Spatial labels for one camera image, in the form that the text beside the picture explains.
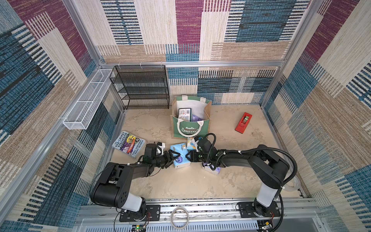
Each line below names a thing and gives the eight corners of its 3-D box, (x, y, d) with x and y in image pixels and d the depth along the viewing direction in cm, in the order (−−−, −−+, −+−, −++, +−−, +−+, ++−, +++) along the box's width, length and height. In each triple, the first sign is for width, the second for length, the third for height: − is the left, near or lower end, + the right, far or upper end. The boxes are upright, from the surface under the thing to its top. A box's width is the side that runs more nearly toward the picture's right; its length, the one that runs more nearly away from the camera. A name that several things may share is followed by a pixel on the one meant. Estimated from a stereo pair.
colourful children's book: (111, 147, 100) (108, 145, 97) (124, 133, 107) (122, 130, 104) (137, 160, 94) (136, 157, 91) (149, 143, 102) (148, 140, 99)
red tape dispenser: (234, 130, 108) (237, 124, 102) (241, 117, 116) (244, 110, 110) (244, 134, 105) (247, 128, 100) (250, 120, 113) (253, 114, 108)
